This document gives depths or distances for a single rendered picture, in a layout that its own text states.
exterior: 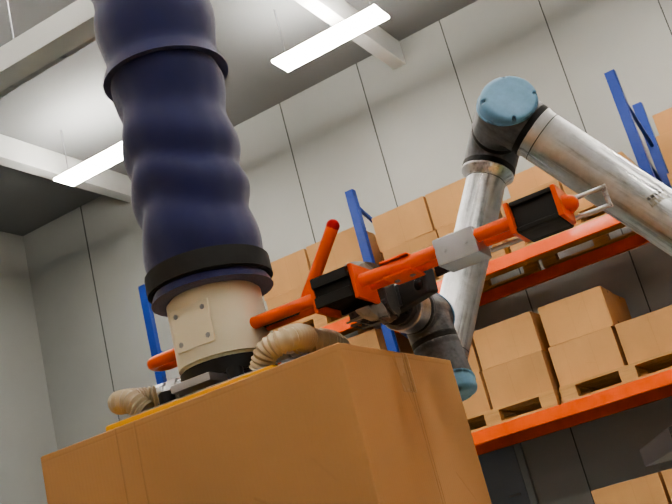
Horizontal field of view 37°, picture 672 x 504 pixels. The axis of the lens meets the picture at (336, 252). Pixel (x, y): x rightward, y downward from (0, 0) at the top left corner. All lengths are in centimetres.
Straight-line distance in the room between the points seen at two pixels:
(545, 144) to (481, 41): 929
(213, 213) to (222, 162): 11
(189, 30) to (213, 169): 29
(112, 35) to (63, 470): 79
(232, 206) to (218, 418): 42
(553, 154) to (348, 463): 89
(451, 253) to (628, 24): 938
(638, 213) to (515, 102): 33
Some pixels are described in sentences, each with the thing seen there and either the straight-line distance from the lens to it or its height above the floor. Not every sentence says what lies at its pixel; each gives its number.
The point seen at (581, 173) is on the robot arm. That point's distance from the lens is 207.
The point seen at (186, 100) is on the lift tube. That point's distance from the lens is 186.
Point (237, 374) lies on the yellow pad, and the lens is 164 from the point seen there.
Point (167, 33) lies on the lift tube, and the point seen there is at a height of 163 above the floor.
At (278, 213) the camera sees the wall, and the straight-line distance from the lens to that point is 1201.
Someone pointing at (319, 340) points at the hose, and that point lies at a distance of 169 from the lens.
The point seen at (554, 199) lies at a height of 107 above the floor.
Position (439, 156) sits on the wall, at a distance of 1115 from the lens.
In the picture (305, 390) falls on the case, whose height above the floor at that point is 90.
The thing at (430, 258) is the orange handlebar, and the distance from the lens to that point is 159.
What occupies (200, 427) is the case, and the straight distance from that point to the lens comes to 157.
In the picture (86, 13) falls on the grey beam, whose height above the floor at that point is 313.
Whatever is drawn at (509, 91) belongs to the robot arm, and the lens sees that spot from 210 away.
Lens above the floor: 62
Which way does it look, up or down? 18 degrees up
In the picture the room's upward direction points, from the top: 15 degrees counter-clockwise
